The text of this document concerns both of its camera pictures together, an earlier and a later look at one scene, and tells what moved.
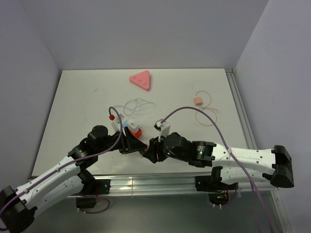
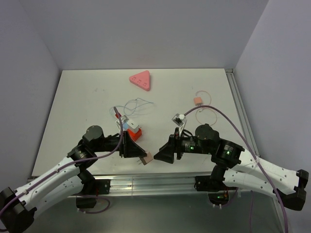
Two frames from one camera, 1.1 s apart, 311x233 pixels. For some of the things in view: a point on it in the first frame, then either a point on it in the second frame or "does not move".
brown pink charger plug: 147,143 -> 147,159
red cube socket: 137,134 does not move
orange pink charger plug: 198,101 does not move
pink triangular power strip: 142,79 does not move
